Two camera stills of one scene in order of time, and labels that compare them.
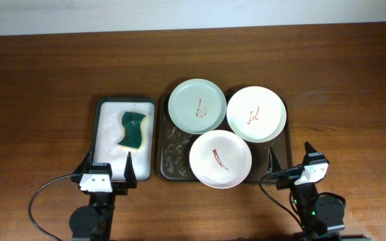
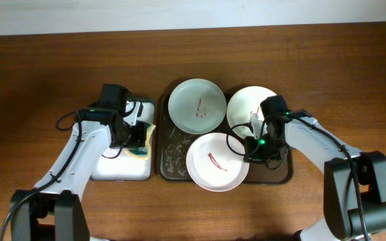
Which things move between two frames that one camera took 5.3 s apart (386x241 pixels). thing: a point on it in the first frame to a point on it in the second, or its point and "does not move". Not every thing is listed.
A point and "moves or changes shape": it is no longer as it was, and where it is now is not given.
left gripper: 120,188 to 140,127
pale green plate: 197,106 does not move
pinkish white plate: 220,158 does not move
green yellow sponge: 131,122 moves or changes shape
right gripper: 285,183 to 252,155
